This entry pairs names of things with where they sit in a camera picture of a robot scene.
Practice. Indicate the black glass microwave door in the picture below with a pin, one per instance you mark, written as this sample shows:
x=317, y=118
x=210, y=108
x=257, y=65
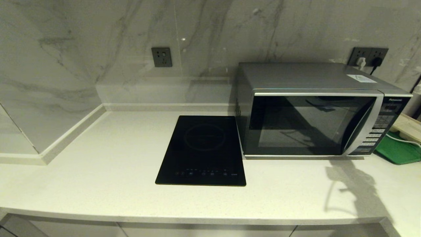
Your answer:
x=289, y=131

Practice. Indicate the silver microwave oven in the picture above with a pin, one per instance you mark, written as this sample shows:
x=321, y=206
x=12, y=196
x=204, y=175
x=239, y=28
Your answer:
x=296, y=75

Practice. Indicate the black induction cooktop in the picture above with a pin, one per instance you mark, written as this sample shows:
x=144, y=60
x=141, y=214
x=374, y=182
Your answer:
x=200, y=154

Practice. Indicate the beige cabinet door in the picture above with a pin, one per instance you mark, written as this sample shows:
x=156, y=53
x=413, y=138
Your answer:
x=342, y=232
x=204, y=232
x=75, y=230

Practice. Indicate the white sticker label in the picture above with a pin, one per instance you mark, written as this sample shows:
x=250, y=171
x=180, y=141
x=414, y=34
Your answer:
x=361, y=78

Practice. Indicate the white power plug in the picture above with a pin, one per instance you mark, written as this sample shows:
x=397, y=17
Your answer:
x=361, y=63

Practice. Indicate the green plastic tray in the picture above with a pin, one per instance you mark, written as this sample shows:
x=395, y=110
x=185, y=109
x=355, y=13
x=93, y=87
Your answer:
x=398, y=153

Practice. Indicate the cream power strip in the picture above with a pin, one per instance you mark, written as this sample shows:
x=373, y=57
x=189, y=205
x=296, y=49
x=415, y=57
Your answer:
x=408, y=126

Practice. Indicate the beige cabinet corner panel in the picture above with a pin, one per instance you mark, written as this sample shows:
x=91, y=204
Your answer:
x=16, y=228

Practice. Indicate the grey wall socket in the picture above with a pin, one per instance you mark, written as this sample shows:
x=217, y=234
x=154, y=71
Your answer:
x=382, y=54
x=354, y=54
x=161, y=57

